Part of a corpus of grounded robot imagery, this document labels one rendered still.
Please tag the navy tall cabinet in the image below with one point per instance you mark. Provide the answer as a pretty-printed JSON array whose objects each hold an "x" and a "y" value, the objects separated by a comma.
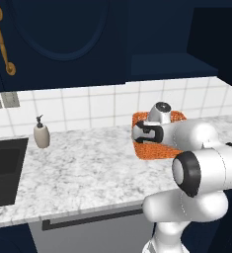
[{"x": 219, "y": 33}]

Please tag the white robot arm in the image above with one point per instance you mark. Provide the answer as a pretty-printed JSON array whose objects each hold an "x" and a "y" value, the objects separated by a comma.
[{"x": 199, "y": 164}]

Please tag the orange woven basket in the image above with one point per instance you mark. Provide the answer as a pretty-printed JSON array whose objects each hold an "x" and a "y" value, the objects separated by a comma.
[{"x": 153, "y": 151}]

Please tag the black sink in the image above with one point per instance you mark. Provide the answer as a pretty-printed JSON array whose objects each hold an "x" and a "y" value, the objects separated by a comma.
[{"x": 5, "y": 171}]

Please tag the beige soap dispenser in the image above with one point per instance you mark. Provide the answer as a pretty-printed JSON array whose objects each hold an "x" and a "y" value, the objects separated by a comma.
[{"x": 41, "y": 135}]

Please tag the grey dishwasher front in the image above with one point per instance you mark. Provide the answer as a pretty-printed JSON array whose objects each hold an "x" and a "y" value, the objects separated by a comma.
[{"x": 97, "y": 237}]

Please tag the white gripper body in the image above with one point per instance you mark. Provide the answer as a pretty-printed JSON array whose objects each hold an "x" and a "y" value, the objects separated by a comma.
[{"x": 137, "y": 132}]

